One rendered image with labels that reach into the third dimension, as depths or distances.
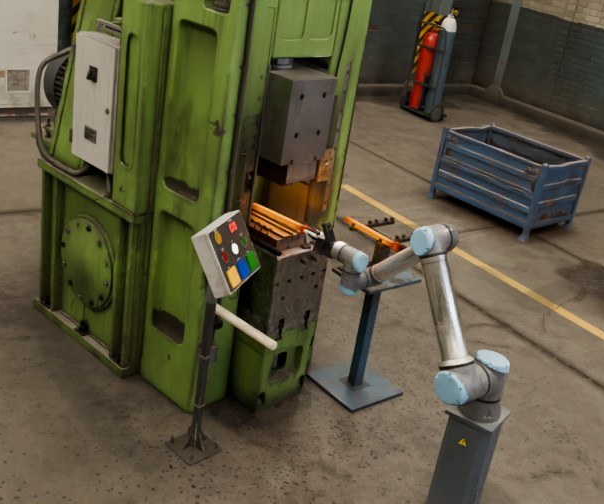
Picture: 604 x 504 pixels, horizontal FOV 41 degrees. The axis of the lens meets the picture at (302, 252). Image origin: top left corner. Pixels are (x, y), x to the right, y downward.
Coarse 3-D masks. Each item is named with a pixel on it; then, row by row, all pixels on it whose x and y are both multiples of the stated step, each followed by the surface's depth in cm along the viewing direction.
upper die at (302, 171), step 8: (264, 160) 390; (264, 168) 391; (272, 168) 387; (280, 168) 384; (288, 168) 381; (296, 168) 385; (304, 168) 389; (312, 168) 393; (272, 176) 388; (280, 176) 385; (288, 176) 383; (296, 176) 387; (304, 176) 391; (312, 176) 396
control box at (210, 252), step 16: (224, 224) 348; (240, 224) 361; (192, 240) 337; (208, 240) 335; (224, 240) 345; (240, 240) 358; (208, 256) 337; (240, 256) 355; (256, 256) 368; (208, 272) 340; (224, 272) 339; (224, 288) 340
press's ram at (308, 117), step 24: (288, 72) 374; (312, 72) 383; (288, 96) 364; (312, 96) 373; (264, 120) 378; (288, 120) 368; (312, 120) 380; (264, 144) 381; (288, 144) 374; (312, 144) 386
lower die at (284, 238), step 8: (256, 216) 416; (256, 224) 409; (264, 224) 408; (272, 224) 409; (256, 232) 404; (264, 232) 402; (280, 232) 402; (288, 232) 402; (264, 240) 401; (272, 240) 397; (280, 240) 397; (288, 240) 401; (296, 240) 406; (280, 248) 399; (288, 248) 404
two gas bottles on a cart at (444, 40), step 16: (448, 16) 1058; (416, 32) 1092; (432, 32) 1086; (448, 32) 1059; (432, 48) 1075; (448, 48) 1068; (432, 64) 1095; (448, 64) 1081; (416, 80) 1107; (432, 80) 1087; (416, 96) 1113; (432, 96) 1093; (432, 112) 1087
